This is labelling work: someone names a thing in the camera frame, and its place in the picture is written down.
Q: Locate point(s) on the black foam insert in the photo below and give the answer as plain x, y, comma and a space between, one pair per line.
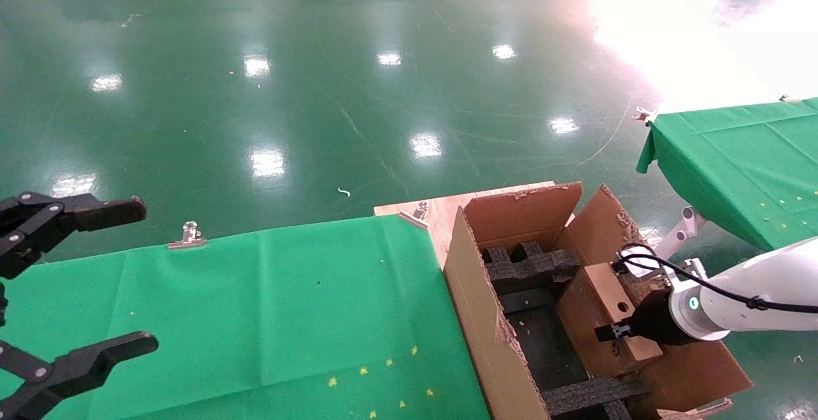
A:
588, 396
524, 266

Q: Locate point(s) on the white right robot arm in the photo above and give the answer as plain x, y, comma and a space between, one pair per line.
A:
767, 282

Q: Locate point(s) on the green tablecloth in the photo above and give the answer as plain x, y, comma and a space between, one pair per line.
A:
735, 158
255, 318

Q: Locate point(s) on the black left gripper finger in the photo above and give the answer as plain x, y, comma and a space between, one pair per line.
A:
77, 369
83, 212

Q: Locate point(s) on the white table leg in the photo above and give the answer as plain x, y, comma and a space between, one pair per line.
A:
684, 228

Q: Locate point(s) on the large open cardboard carton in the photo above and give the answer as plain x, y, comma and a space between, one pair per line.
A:
479, 318

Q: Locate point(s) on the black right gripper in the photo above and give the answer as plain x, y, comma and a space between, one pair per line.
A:
655, 318

